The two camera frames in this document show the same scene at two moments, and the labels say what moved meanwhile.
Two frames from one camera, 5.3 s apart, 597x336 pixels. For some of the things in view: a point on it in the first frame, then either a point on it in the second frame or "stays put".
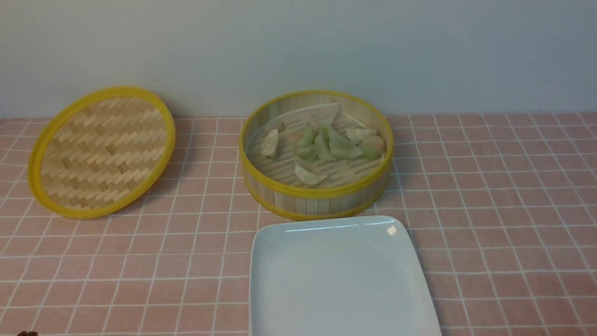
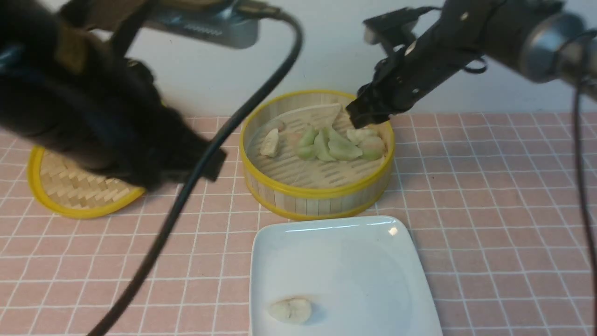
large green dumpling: (341, 149) stays put
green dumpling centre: (322, 145) stays put
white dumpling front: (308, 177) -> (293, 309)
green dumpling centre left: (308, 134) stays put
